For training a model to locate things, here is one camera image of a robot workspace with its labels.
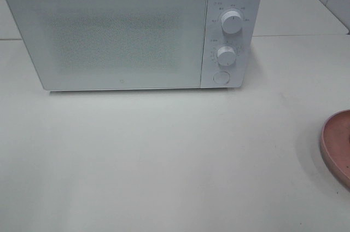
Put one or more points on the round white door release button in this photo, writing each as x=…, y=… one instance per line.
x=221, y=77

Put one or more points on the white timer knob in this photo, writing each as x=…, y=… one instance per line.
x=226, y=56

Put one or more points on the white microwave door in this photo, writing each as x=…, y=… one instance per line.
x=113, y=44

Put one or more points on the pink round plate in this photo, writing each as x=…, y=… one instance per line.
x=334, y=146

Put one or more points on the white upper power knob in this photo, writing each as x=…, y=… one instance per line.
x=231, y=21

